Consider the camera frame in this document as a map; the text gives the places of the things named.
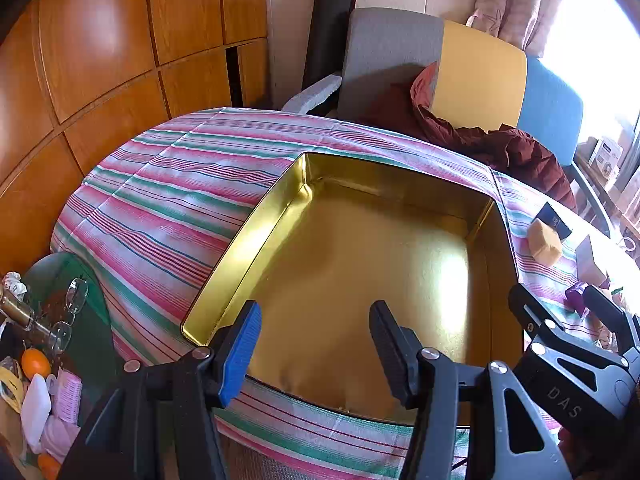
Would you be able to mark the purple packet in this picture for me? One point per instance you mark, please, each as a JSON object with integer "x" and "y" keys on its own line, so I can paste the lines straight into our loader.
{"x": 575, "y": 297}

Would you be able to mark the brass metal tube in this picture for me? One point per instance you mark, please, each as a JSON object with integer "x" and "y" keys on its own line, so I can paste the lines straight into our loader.
{"x": 15, "y": 310}

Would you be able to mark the grey yellow blue armchair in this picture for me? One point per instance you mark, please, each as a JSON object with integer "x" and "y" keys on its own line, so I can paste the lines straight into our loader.
{"x": 480, "y": 75}

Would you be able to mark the maroon jacket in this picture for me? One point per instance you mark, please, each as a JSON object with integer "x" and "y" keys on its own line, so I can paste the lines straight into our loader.
{"x": 525, "y": 160}

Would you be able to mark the yellow sponge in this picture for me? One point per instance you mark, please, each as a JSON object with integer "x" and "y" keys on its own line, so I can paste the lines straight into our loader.
{"x": 545, "y": 242}

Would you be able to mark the small black box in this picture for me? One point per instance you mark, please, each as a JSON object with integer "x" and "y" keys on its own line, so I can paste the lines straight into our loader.
{"x": 556, "y": 219}

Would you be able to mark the crumpled wrapper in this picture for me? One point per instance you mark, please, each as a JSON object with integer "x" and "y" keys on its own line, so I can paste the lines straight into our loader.
{"x": 14, "y": 282}

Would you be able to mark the beige patterned curtain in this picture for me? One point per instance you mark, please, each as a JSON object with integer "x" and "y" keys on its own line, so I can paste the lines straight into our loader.
{"x": 520, "y": 0}

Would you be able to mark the striped tablecloth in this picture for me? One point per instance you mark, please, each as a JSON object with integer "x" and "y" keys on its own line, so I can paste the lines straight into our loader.
{"x": 165, "y": 210}

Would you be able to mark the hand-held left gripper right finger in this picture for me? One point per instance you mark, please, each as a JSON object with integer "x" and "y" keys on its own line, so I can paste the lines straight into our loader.
{"x": 387, "y": 345}

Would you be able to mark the orange fruit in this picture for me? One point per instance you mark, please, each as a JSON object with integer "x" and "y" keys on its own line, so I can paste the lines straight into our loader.
{"x": 50, "y": 466}
{"x": 36, "y": 364}

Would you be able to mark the white printed carton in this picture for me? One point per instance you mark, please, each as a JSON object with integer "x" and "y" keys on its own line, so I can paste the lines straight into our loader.
{"x": 605, "y": 157}

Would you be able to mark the wooden panelled wardrobe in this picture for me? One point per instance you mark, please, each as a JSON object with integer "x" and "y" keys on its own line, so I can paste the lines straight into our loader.
{"x": 100, "y": 35}

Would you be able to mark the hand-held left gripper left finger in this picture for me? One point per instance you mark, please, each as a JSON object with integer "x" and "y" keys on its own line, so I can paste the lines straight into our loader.
{"x": 245, "y": 350}

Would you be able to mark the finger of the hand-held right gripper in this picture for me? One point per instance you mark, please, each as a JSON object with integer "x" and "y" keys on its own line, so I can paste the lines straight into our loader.
{"x": 607, "y": 310}
{"x": 530, "y": 307}

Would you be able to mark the black rolled mat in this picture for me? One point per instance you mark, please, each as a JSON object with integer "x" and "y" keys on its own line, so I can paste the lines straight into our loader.
{"x": 325, "y": 35}

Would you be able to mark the white plastic bottle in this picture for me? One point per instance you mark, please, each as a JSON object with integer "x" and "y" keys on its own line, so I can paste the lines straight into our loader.
{"x": 36, "y": 410}

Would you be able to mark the eyeglasses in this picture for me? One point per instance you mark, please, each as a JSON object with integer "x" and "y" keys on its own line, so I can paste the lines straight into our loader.
{"x": 77, "y": 292}

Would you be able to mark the window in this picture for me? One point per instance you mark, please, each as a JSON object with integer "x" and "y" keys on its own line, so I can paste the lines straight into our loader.
{"x": 600, "y": 35}

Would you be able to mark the beige cardboard box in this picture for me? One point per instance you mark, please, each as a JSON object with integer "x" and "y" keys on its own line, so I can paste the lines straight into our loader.
{"x": 590, "y": 265}

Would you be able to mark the pink cloth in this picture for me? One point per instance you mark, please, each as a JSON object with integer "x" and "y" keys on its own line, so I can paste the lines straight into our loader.
{"x": 60, "y": 440}

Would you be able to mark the yellow plastic item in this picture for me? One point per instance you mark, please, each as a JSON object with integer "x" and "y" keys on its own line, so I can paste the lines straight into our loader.
{"x": 11, "y": 390}

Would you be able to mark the gold tin box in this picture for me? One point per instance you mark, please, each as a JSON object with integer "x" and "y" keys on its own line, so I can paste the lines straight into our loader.
{"x": 350, "y": 260}

